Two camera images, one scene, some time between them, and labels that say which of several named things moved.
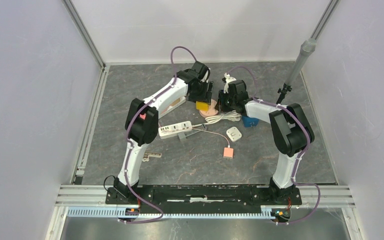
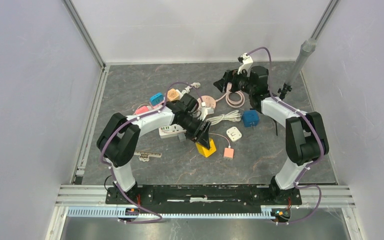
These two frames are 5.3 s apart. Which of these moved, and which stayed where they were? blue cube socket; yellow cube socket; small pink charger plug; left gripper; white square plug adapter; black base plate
Moved: left gripper; yellow cube socket
Stayed: small pink charger plug; black base plate; blue cube socket; white square plug adapter
